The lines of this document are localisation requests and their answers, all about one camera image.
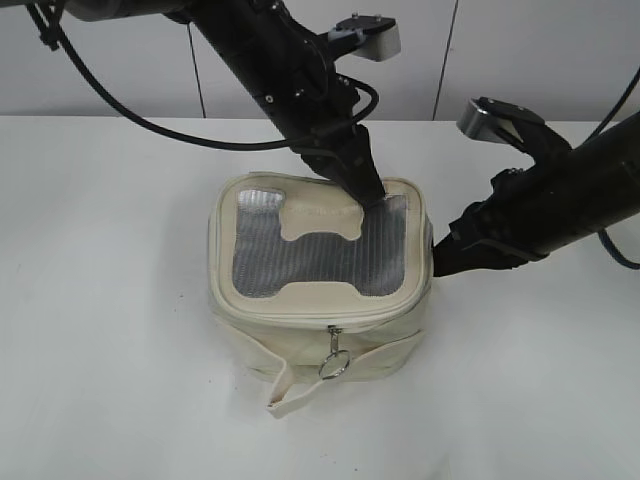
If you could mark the cream insulated lunch bag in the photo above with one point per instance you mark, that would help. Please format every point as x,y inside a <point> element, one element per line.
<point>290,256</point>

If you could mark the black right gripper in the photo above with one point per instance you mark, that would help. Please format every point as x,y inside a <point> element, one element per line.
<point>482,237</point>

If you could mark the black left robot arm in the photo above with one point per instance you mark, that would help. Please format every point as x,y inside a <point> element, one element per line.
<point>287,69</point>

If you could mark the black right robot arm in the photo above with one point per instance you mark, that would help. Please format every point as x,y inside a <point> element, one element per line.
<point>534,212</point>

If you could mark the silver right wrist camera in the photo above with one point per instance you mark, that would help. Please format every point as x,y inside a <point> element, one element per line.
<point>489,120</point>

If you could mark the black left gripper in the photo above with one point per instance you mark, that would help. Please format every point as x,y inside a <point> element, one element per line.
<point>340,148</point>

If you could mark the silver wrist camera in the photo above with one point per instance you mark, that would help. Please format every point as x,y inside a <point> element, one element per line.
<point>489,120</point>
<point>375,38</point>

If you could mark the silver zipper pull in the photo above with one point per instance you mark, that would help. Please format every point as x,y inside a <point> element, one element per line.
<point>338,361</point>

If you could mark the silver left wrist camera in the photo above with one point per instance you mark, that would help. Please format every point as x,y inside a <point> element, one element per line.
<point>375,38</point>

